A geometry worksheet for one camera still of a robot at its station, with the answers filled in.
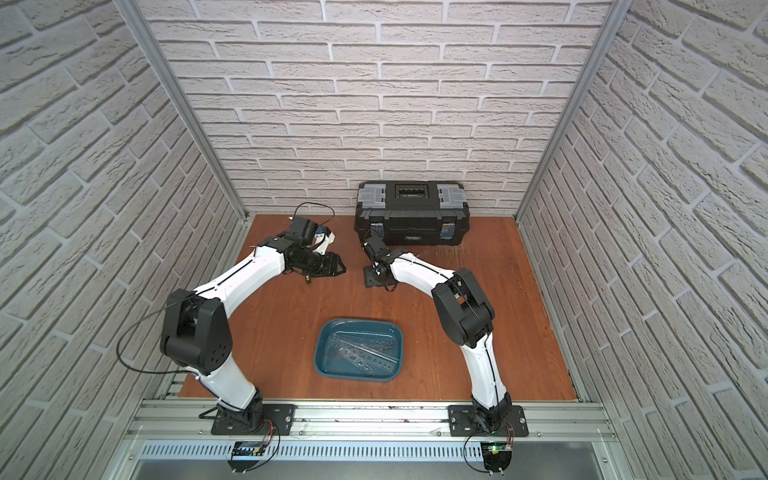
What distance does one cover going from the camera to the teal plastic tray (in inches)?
32.6

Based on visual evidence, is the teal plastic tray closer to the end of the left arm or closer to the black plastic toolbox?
the end of the left arm

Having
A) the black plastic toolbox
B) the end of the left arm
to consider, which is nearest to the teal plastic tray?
the end of the left arm

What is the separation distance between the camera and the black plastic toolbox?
99 centimetres

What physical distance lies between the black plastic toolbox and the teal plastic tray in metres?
0.33
